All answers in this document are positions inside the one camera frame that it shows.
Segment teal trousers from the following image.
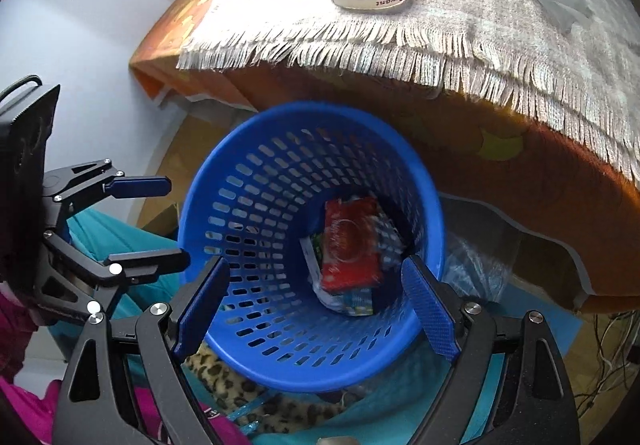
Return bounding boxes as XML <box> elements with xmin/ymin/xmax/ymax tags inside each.
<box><xmin>68</xmin><ymin>207</ymin><xmax>519</xmax><ymax>444</ymax></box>

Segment beige checked fringed blanket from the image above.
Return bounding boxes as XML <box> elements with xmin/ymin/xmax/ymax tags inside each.
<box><xmin>178</xmin><ymin>0</ymin><xmax>639</xmax><ymax>181</ymax></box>

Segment leopard print slipper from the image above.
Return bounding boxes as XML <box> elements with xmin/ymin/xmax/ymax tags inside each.
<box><xmin>183</xmin><ymin>343</ymin><xmax>347</xmax><ymax>436</ymax></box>

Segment blue plastic laundry basket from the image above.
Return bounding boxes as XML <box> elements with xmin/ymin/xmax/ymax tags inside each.
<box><xmin>178</xmin><ymin>102</ymin><xmax>446</xmax><ymax>393</ymax></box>

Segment red tissue box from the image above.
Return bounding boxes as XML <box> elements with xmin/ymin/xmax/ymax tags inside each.
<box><xmin>320</xmin><ymin>197</ymin><xmax>383</xmax><ymax>293</ymax></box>

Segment white floor cable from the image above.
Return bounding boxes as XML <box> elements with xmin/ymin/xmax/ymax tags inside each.
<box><xmin>574</xmin><ymin>308</ymin><xmax>640</xmax><ymax>421</ymax></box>

